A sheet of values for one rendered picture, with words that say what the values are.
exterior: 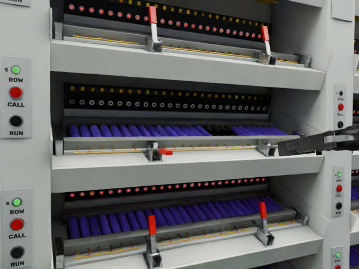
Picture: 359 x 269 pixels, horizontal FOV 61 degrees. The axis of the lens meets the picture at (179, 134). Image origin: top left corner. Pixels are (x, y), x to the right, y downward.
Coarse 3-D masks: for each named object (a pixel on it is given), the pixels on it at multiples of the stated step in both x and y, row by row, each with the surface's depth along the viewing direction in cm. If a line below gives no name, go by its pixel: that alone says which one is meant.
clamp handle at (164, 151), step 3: (153, 144) 57; (156, 144) 56; (153, 147) 57; (156, 147) 57; (153, 150) 56; (156, 150) 55; (159, 150) 53; (162, 150) 52; (165, 150) 51; (168, 150) 51; (159, 153) 53; (162, 153) 52; (165, 153) 51; (168, 153) 51; (171, 153) 51
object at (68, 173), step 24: (288, 120) 84; (72, 168) 50; (96, 168) 51; (120, 168) 53; (144, 168) 55; (168, 168) 57; (192, 168) 59; (216, 168) 62; (240, 168) 64; (264, 168) 67; (288, 168) 70; (312, 168) 73
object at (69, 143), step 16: (64, 144) 54; (80, 144) 55; (96, 144) 56; (112, 144) 57; (128, 144) 58; (144, 144) 60; (160, 144) 61; (176, 144) 62; (192, 144) 64; (208, 144) 65; (224, 144) 67; (240, 144) 69; (256, 144) 71; (272, 144) 73
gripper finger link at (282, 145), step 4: (288, 140) 61; (292, 140) 60; (280, 144) 63; (284, 144) 62; (280, 148) 63; (284, 148) 62; (280, 152) 63; (284, 152) 62; (288, 152) 61; (292, 152) 60; (296, 152) 59
